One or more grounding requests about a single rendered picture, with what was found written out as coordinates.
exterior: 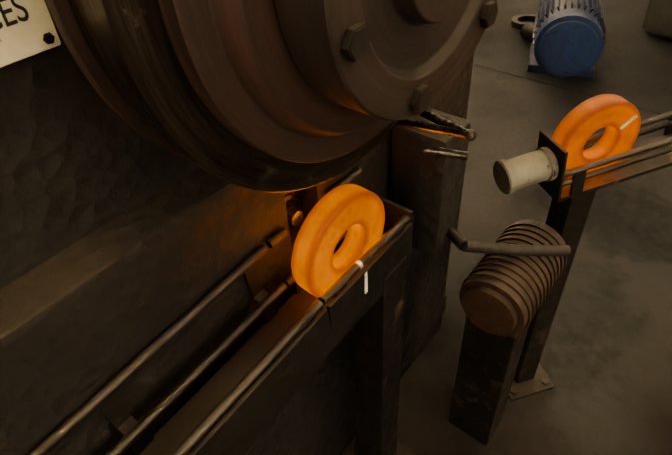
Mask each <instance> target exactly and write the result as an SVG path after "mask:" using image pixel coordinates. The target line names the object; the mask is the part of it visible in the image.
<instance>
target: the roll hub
mask: <svg viewBox="0 0 672 455"><path fill-rule="evenodd" d="M488 1H490V0H274V2H275V7H276V12H277V16H278V20H279V24H280V28H281V31H282V34H283V37H284V40H285V43H286V46H287V48H288V50H289V53H290V55H291V57H292V59H293V61H294V63H295V65H296V67H297V68H298V70H299V72H300V73H301V75H302V76H303V77H304V79H305V80H306V82H307V83H308V84H309V85H310V86H311V87H312V88H313V89H314V90H315V91H316V92H317V93H318V94H320V95H321V96H322V97H324V98H325V99H327V100H329V101H331V102H333V103H335V104H338V105H341V106H344V107H347V108H349V109H352V110H355V111H358V112H361V113H364V114H366V115H369V116H372V117H375V118H378V119H381V120H385V121H399V120H404V119H407V118H410V117H412V116H414V115H416V114H417V113H414V112H413V110H412V107H411V105H410V101H411V98H412V95H413V92H414V90H415V89H416V88H417V87H419V86H420V85H421V84H426V85H429V87H430V90H431V93H432V97H431V100H430V103H429V106H430V105H432V104H433V103H434V102H435V101H436V100H438V99H439V98H440V97H441V96H442V95H443V94H444V93H445V92H446V91H447V89H448V88H449V87H450V86H451V85H452V84H453V82H454V81H455V80H456V78H457V77H458V76H459V74H460V73H461V72H462V70H463V69H464V67H465V66H466V64H467V62H468V61H469V59H470V58H471V56H472V54H473V52H474V51H475V49H476V47H477V45H478V43H479V41H480V39H481V37H482V35H483V33H484V31H485V29H486V28H482V27H481V24H480V19H479V17H480V14H481V11H482V8H483V5H484V4H485V3H487V2H488ZM493 1H497V0H493ZM357 22H360V23H364V24H366V27H367V29H368V31H369V33H370V36H371V41H370V44H369V48H368V51H367V55H366V56H364V57H363V58H361V59H359V60H358V61H356V62H355V63H354V62H351V61H348V60H347V59H346V57H345V55H344V53H343V51H342V49H341V44H342V41H343V37H344V33H345V30H346V28H348V27H350V26H352V25H354V24H355V23H357ZM429 106H428V107H429Z"/></svg>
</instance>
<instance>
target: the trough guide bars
mask: <svg viewBox="0 0 672 455"><path fill-rule="evenodd" d="M666 119H668V120H667V121H665V122H661V123H658V124H655V125H652V126H649V127H645V128H642V129H640V131H639V134H638V136H642V135H645V134H648V133H651V132H654V131H657V130H661V129H664V128H665V130H664V133H663V135H668V134H672V111H670V112H666V113H663V114H660V115H657V116H654V117H650V118H647V119H644V120H641V127H644V126H647V125H650V124H653V123H656V122H660V121H663V120H666ZM641 127H640V128H641ZM603 134H604V132H603V133H599V134H596V135H593V136H590V137H589V138H588V140H587V141H586V143H585V145H587V144H590V143H593V142H596V141H599V140H600V139H601V137H602V136H603ZM669 144H672V136H671V137H668V138H665V139H662V140H659V141H655V142H652V143H649V144H646V145H643V146H640V147H637V148H633V149H630V150H627V151H624V152H621V153H618V154H615V155H612V156H608V157H605V158H602V159H599V160H596V161H593V162H590V163H586V164H583V165H580V166H577V167H574V168H571V169H568V170H565V176H564V178H566V177H569V176H572V175H573V177H570V178H567V179H564V182H563V187H565V186H568V185H571V188H570V193H569V194H570V196H571V197H570V199H573V198H576V197H579V196H582V192H583V187H584V182H585V180H586V179H589V178H593V177H596V176H599V175H602V174H605V173H608V172H611V171H614V170H617V169H620V168H623V167H627V166H630V165H633V164H636V163H639V162H642V161H645V160H648V159H651V158H654V157H657V156H661V155H664V154H667V153H670V152H672V145H669ZM666 145H669V146H666ZM662 146H666V147H663V148H660V149H657V150H654V151H651V152H648V153H644V152H647V151H650V150H653V149H656V148H659V147H662ZM641 153H644V154H641ZM638 154H641V155H638ZM634 155H638V156H635V157H632V158H629V159H626V160H623V161H620V162H616V161H619V160H622V159H625V158H628V157H631V156H634ZM613 162H616V163H613ZM610 163H613V164H610ZM606 164H610V165H607V166H604V167H601V168H598V169H595V170H592V171H588V170H591V169H594V168H597V167H600V166H603V165H606ZM587 171H588V172H587Z"/></svg>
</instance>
